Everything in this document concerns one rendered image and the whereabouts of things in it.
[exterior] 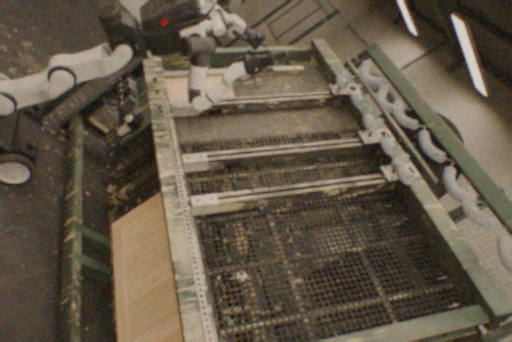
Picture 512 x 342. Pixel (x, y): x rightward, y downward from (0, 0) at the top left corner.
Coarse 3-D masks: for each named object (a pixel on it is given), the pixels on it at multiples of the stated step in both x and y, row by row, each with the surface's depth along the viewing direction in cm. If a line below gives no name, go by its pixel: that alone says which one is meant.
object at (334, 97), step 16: (256, 96) 265; (272, 96) 267; (288, 96) 269; (304, 96) 272; (320, 96) 272; (336, 96) 275; (176, 112) 251; (192, 112) 254; (208, 112) 257; (224, 112) 260
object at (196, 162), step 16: (304, 144) 238; (320, 144) 240; (336, 144) 243; (352, 144) 243; (368, 144) 245; (192, 160) 220; (208, 160) 221; (224, 160) 224; (240, 160) 227; (256, 160) 230; (272, 160) 233; (288, 160) 237
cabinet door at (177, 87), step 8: (168, 80) 275; (176, 80) 276; (184, 80) 277; (208, 80) 280; (216, 80) 281; (168, 88) 269; (176, 88) 271; (184, 88) 272; (208, 88) 275; (176, 96) 265; (184, 96) 266; (224, 96) 270; (232, 96) 271
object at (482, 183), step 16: (368, 48) 335; (384, 64) 319; (400, 80) 304; (400, 96) 307; (416, 96) 290; (416, 112) 284; (432, 112) 278; (432, 128) 272; (448, 128) 266; (448, 144) 261; (464, 160) 251; (464, 176) 253; (480, 176) 241; (480, 192) 237; (496, 192) 233; (496, 208) 229; (496, 336) 208
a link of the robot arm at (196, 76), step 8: (192, 72) 217; (200, 72) 216; (192, 80) 218; (200, 80) 219; (192, 88) 220; (200, 88) 221; (192, 96) 221; (200, 96) 222; (192, 104) 223; (200, 104) 223
